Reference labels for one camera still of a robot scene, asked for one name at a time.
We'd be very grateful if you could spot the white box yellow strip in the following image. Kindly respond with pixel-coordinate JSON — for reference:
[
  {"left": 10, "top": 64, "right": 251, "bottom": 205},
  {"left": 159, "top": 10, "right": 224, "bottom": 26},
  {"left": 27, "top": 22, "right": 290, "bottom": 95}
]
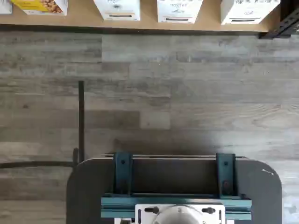
[{"left": 94, "top": 0, "right": 141, "bottom": 21}]

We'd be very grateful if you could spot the white box pink strip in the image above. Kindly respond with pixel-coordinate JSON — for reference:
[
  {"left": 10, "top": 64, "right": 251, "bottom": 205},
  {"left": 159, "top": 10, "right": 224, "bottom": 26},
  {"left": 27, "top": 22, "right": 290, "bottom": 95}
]
[{"left": 157, "top": 0, "right": 203, "bottom": 24}]

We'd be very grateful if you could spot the tan wooden shelf board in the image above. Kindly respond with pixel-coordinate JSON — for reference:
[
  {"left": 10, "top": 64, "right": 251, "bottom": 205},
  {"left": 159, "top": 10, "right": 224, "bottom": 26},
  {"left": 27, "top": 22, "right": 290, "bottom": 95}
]
[{"left": 0, "top": 0, "right": 282, "bottom": 36}]

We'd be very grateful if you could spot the white box black strip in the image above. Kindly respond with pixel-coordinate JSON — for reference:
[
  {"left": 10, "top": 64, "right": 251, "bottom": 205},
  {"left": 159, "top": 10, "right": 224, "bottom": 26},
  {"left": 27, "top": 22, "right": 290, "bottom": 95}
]
[{"left": 220, "top": 0, "right": 281, "bottom": 25}]

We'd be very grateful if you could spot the yellow snack box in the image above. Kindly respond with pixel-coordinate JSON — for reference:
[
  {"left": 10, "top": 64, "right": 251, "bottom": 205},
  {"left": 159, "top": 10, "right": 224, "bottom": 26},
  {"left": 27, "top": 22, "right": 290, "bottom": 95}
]
[{"left": 10, "top": 0, "right": 69, "bottom": 16}]

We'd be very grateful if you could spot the black metal shelf rack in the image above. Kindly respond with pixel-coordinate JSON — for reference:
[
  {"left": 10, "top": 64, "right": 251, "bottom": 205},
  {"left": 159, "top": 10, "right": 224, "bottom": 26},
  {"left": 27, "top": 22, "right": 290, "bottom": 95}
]
[{"left": 258, "top": 0, "right": 299, "bottom": 39}]

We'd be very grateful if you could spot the plain white box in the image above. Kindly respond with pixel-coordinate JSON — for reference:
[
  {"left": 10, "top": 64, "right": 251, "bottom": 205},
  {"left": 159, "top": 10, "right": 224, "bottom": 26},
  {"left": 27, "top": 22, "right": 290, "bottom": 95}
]
[{"left": 0, "top": 0, "right": 13, "bottom": 15}]

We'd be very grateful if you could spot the white mounting plate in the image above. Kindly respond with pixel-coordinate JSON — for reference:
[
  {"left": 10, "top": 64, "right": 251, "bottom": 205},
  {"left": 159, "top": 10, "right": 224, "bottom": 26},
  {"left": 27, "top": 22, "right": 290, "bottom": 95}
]
[{"left": 135, "top": 203, "right": 226, "bottom": 224}]

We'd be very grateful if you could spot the teal clamp bracket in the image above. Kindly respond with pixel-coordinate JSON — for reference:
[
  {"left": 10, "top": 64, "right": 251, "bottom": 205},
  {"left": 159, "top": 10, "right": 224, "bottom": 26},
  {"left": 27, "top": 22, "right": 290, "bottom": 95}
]
[
  {"left": 113, "top": 152, "right": 133, "bottom": 196},
  {"left": 215, "top": 153, "right": 237, "bottom": 196}
]

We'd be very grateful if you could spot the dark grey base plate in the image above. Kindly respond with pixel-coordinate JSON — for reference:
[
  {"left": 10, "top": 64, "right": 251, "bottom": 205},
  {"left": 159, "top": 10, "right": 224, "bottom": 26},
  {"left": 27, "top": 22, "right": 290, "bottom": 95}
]
[{"left": 66, "top": 155, "right": 284, "bottom": 224}]

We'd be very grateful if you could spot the teal aluminium rail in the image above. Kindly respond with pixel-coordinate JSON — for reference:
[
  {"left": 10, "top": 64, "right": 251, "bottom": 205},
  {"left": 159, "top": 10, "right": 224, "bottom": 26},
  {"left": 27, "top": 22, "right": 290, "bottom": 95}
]
[{"left": 100, "top": 193, "right": 252, "bottom": 221}]

